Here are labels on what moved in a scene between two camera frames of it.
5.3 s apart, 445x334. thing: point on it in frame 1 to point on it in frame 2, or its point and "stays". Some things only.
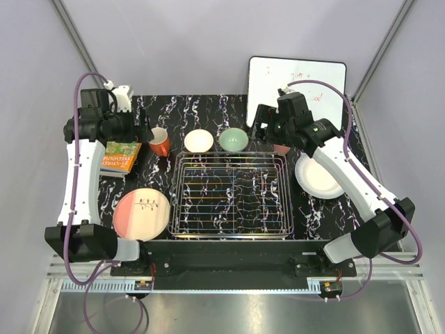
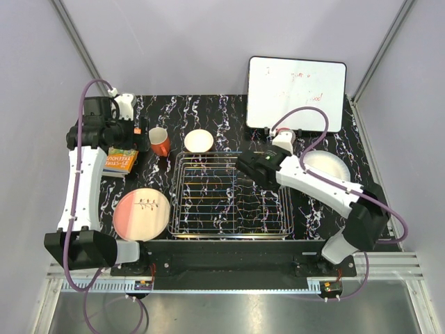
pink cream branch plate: x=142 y=213 stays
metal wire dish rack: x=231 y=195 stays
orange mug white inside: x=160 y=144 stays
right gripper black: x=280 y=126 to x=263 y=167
